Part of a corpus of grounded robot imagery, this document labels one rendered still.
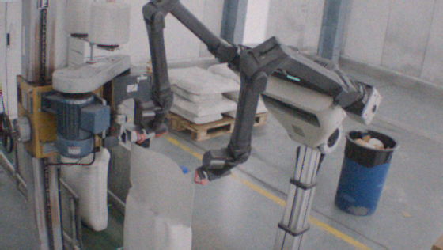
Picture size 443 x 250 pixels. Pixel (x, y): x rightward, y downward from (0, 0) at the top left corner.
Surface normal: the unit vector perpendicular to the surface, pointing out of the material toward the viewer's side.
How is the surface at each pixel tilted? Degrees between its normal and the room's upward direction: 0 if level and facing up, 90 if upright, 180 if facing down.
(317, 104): 40
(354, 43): 90
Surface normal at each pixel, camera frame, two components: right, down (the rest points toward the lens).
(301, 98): -0.38, -0.61
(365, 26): -0.72, 0.16
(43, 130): 0.68, 0.33
